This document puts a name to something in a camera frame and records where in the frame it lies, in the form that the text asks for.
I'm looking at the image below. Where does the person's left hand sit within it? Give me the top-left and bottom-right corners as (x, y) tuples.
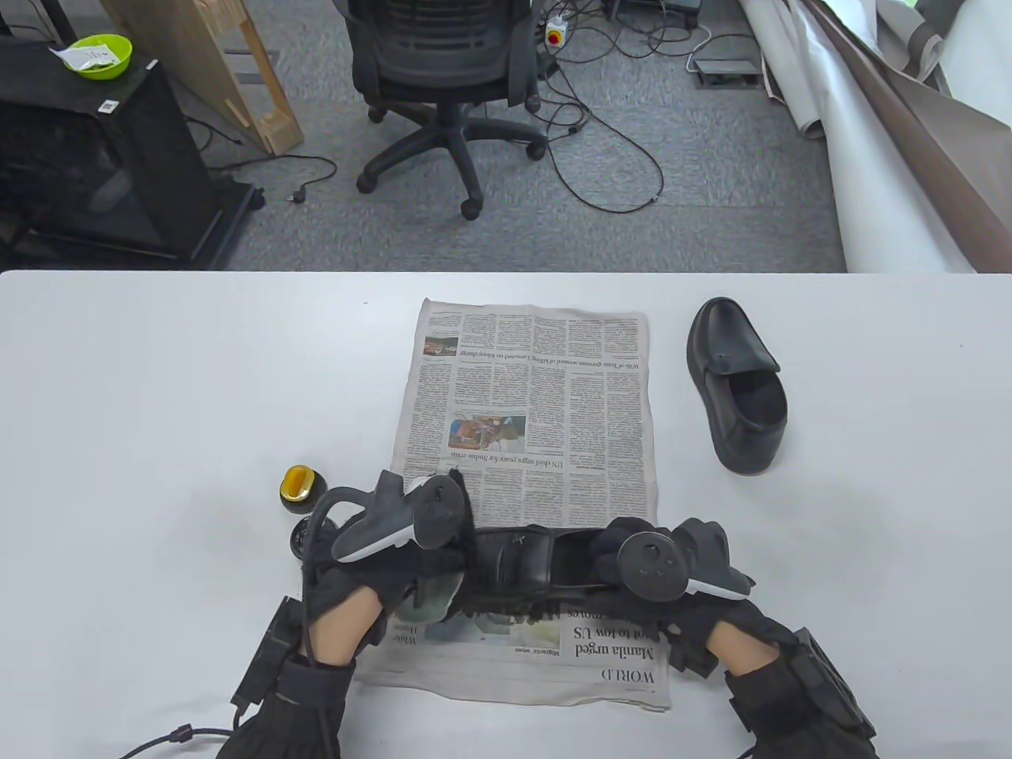
(304, 538), (467, 653)

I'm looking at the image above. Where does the printed newspaper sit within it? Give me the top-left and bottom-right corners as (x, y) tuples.
(353, 299), (673, 710)

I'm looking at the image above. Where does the brown rolled sheet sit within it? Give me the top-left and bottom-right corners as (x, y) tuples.
(802, 0), (1012, 274)

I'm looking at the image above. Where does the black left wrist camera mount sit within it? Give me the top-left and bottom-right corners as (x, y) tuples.
(229, 599), (309, 712)

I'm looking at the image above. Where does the wooden frame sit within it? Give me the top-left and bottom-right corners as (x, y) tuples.
(103, 0), (305, 156)

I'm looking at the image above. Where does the black cable with plug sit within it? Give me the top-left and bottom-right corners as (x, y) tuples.
(207, 155), (339, 205)

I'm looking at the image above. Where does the white rolled sheet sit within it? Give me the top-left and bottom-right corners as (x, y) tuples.
(739, 0), (981, 274)

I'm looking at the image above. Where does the person's right forearm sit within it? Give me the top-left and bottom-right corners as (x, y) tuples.
(723, 629), (878, 759)

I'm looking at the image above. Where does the grey floor box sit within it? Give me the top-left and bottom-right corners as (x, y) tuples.
(693, 58), (763, 89)

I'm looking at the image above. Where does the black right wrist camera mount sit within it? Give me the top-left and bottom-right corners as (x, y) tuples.
(791, 629), (878, 736)

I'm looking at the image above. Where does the black metal post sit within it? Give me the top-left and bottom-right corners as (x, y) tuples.
(36, 0), (80, 44)

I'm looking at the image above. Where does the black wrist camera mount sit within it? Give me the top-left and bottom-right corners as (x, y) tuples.
(229, 599), (309, 712)
(791, 629), (878, 736)

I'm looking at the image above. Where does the black cabinet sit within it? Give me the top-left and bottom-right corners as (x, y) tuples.
(0, 36), (266, 270)

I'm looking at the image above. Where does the white grey polishing cloth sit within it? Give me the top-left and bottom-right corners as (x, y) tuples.
(393, 468), (477, 623)

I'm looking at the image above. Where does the person's right hand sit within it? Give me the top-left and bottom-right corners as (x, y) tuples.
(589, 515), (801, 678)

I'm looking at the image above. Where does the grey fabric sheet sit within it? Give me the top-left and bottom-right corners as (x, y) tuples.
(870, 0), (969, 84)

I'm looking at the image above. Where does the long black floor cable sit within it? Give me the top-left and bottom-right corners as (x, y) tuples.
(546, 47), (665, 214)

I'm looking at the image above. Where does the white paper packet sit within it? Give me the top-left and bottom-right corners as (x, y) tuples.
(49, 43), (118, 74)

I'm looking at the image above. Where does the person's left forearm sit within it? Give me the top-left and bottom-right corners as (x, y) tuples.
(217, 589), (388, 759)

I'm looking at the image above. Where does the black leather shoe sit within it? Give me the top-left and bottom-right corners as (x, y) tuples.
(685, 296), (789, 475)
(459, 526), (633, 617)

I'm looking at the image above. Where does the green bowl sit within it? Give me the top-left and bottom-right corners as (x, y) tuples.
(59, 34), (134, 81)

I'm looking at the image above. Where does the black round shoe polish lid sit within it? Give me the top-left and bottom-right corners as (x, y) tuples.
(280, 473), (330, 513)

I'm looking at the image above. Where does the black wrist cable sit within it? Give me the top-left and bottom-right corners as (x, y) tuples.
(117, 726), (238, 759)

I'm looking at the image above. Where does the black office chair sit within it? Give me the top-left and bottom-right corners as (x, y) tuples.
(346, 0), (549, 221)

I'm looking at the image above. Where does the grey hand controller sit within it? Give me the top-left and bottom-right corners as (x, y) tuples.
(617, 519), (756, 603)
(303, 470), (469, 586)

